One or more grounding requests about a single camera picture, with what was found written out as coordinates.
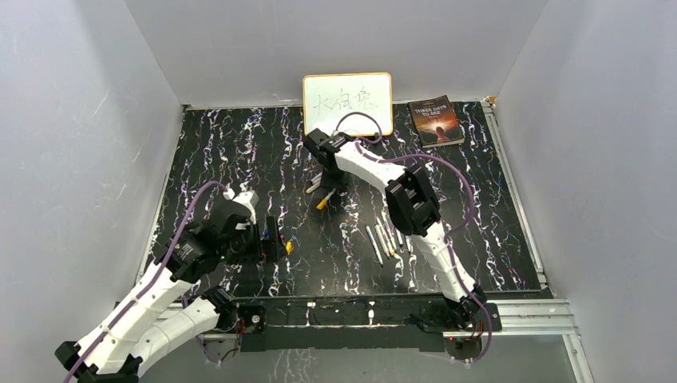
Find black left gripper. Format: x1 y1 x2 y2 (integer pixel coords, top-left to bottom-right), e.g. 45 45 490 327
222 215 287 264

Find yellow cap marker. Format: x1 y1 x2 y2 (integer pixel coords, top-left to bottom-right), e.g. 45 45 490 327
315 189 336 211
380 217 396 257

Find red cap marker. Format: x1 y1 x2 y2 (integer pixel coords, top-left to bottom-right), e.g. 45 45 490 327
305 178 321 194

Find orange cap marker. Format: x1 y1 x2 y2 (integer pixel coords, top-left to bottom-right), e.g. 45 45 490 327
365 225 384 267

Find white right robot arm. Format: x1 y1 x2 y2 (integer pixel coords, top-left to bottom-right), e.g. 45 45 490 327
303 129 492 330

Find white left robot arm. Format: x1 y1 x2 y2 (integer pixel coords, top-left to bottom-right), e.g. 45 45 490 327
54 191 291 382

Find small whiteboard with writing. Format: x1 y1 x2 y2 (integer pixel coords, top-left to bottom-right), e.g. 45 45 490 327
302 72 394 136

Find dark paperback book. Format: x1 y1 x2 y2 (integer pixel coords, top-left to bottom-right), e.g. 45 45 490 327
407 95 465 148

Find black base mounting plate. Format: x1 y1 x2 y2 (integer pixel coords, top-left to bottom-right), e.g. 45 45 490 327
237 294 503 355

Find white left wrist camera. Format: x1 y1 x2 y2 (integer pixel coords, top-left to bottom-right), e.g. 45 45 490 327
232 191 259 223

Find aluminium frame rail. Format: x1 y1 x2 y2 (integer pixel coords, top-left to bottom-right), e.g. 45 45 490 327
108 298 580 339

